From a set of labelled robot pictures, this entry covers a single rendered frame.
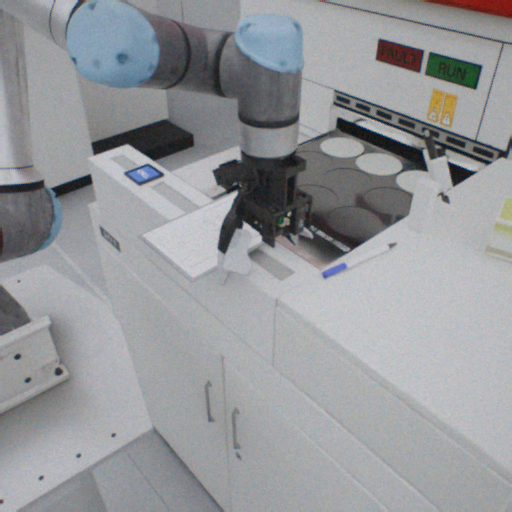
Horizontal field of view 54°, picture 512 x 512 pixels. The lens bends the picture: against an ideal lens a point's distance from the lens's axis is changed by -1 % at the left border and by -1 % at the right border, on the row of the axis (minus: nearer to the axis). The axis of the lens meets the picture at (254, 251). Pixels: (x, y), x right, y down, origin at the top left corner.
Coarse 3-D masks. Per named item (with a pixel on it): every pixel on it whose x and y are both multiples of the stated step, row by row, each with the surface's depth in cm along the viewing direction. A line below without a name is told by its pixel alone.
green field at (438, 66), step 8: (432, 56) 104; (440, 56) 103; (432, 64) 105; (440, 64) 103; (448, 64) 102; (456, 64) 101; (464, 64) 100; (432, 72) 105; (440, 72) 104; (448, 72) 103; (456, 72) 102; (464, 72) 100; (472, 72) 99; (456, 80) 102; (464, 80) 101; (472, 80) 100
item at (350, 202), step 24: (312, 144) 120; (312, 168) 111; (336, 168) 111; (408, 168) 111; (312, 192) 103; (336, 192) 103; (360, 192) 103; (384, 192) 103; (408, 192) 103; (312, 216) 96; (336, 216) 96; (360, 216) 96; (384, 216) 96; (360, 240) 90
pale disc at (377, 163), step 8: (360, 160) 114; (368, 160) 114; (376, 160) 114; (384, 160) 114; (392, 160) 114; (360, 168) 111; (368, 168) 111; (376, 168) 111; (384, 168) 111; (392, 168) 111; (400, 168) 111
